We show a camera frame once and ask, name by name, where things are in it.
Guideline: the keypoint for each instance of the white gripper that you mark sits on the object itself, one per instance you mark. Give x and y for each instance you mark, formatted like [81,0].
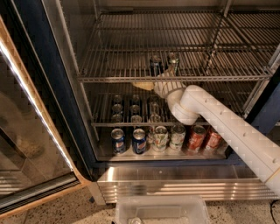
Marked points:
[161,86]

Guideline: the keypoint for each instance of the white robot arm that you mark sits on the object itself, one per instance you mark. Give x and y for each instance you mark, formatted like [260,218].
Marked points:
[187,103]

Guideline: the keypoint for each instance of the green can middle shelf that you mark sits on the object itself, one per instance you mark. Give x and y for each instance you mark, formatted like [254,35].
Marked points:
[173,62]

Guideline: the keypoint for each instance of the front left green white can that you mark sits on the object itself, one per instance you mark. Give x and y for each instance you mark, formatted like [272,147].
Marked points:
[160,138]

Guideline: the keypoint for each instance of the front right pepsi can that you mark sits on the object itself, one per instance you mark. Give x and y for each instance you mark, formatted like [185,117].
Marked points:
[139,141]

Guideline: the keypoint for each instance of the pepsi can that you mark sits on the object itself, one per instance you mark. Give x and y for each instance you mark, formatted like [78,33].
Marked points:
[118,141]
[139,141]

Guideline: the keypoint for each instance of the front left pepsi can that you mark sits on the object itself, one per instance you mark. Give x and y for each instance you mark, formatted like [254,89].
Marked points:
[118,141]

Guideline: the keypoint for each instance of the front left orange can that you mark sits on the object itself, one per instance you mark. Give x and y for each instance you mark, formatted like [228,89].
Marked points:
[196,138]

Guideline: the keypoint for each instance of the orange can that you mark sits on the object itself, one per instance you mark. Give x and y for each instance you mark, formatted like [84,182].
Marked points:
[196,138]
[213,140]

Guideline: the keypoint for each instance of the front right orange can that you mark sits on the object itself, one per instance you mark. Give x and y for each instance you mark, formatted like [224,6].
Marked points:
[213,140]

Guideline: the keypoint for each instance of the steel fridge base grille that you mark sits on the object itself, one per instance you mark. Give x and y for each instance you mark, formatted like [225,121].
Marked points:
[211,182]

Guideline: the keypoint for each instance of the glass fridge door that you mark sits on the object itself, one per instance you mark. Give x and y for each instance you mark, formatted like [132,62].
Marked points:
[35,166]

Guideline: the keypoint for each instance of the clear plastic bin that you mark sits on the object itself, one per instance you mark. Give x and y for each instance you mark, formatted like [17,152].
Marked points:
[161,210]

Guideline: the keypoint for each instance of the lower wire shelf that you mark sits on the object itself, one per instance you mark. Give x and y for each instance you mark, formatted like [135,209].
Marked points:
[127,105]

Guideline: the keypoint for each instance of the wire shelf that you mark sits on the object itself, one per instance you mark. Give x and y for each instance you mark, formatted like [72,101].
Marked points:
[127,105]
[210,47]

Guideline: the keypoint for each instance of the upper wire shelf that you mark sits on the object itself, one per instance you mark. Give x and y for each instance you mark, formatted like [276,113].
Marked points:
[210,47]

